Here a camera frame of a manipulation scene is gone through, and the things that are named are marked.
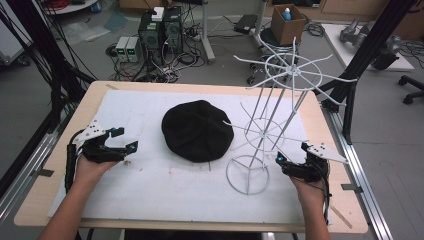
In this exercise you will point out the black metal frame post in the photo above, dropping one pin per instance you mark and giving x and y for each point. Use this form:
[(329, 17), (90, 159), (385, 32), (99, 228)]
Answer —
[(373, 46)]

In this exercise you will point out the blue spray bottle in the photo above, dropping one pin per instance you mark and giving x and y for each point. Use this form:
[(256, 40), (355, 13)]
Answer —
[(286, 14)]

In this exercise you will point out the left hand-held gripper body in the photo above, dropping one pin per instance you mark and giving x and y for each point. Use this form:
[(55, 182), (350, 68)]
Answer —
[(95, 150)]

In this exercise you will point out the grey tape strip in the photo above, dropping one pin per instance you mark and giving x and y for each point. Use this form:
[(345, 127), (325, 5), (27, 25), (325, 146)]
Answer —
[(42, 172), (351, 188)]

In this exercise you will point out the aluminium rail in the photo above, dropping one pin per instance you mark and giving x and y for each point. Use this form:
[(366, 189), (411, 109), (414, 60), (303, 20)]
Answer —
[(360, 166), (26, 173)]

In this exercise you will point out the black power adapter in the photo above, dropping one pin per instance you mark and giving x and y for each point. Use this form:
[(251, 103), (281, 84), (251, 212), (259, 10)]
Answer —
[(246, 24)]

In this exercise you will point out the black office chair base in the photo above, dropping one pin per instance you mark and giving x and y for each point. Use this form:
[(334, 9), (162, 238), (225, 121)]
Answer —
[(411, 88)]

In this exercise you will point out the person's right hand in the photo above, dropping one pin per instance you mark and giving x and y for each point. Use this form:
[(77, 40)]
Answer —
[(310, 191)]

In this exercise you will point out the white power supply unit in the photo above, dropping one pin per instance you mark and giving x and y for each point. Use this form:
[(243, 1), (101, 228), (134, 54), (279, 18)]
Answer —
[(122, 48), (133, 49)]

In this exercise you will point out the grey desk leg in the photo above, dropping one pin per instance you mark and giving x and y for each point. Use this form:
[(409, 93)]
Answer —
[(207, 36)]

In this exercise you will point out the person's left hand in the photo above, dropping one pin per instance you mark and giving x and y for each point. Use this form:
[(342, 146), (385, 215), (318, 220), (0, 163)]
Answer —
[(88, 171)]

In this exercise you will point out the white table mat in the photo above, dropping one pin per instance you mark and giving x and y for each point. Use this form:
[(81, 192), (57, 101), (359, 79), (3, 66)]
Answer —
[(150, 186)]

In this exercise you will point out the white platform board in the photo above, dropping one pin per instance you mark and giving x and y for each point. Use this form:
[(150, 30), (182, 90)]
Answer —
[(336, 43)]

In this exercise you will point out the white round table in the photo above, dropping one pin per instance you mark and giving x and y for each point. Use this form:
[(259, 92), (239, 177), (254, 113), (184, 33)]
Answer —
[(71, 6)]

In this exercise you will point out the black beret hat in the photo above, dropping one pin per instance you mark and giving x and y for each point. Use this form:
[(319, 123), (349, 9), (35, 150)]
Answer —
[(196, 131)]

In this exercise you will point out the small white box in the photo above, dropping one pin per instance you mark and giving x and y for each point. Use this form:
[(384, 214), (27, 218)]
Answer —
[(158, 14)]

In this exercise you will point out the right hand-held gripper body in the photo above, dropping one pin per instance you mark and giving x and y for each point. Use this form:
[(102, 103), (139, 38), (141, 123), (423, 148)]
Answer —
[(310, 171)]

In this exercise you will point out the brown cardboard box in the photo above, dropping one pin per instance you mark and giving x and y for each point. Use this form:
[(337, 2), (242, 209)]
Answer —
[(287, 30)]

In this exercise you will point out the black computer tower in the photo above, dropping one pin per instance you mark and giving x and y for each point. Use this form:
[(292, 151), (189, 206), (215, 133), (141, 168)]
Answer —
[(173, 30), (150, 36)]

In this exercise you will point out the black wheeled stool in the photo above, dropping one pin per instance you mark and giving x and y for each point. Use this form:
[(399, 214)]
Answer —
[(266, 38)]

